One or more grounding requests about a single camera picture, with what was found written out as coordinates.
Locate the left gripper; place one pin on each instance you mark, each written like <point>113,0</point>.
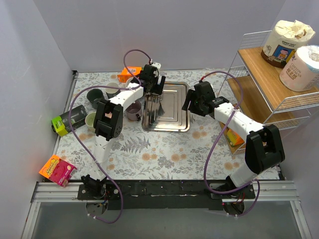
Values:
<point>154,87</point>

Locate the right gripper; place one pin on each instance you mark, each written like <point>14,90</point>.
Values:
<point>189,104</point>

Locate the purple mug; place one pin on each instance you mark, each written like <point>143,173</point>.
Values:
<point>134,111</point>

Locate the dark teal mug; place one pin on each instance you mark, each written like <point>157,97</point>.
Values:
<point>94,96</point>

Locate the green mug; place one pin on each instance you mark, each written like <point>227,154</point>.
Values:
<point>89,121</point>

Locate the light blue faceted mug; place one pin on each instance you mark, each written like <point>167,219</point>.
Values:
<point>130,83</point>

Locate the dark grey mug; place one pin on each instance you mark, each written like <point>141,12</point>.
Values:
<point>112,90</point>

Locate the pink mug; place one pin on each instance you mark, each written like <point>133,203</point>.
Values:
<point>109,115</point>

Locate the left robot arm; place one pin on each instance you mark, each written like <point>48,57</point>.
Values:
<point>108,122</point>

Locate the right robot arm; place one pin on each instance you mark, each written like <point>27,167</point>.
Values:
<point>263,149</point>

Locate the steel tray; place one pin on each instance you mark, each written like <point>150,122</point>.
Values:
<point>164,112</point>

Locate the orange box at back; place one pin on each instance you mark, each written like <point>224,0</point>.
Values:
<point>125,75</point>

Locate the orange yellow box on shelf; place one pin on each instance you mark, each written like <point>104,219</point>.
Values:
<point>233,138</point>

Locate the cartoon toilet paper roll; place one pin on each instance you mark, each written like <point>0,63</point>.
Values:
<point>285,38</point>

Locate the green black box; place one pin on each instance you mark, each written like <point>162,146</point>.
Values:
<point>61,124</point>

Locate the pink toilet paper roll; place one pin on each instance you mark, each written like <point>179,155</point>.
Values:
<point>302,70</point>

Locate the orange pink sponge box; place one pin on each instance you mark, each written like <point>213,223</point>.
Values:
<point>58,170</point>

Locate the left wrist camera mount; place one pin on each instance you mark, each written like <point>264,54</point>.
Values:
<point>156,65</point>

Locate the wire wooden shelf rack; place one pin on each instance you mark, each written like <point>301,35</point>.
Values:
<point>264,98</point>

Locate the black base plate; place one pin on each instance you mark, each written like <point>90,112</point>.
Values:
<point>159,194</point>

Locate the aluminium frame rail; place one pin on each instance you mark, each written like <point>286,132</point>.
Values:
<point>50,192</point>

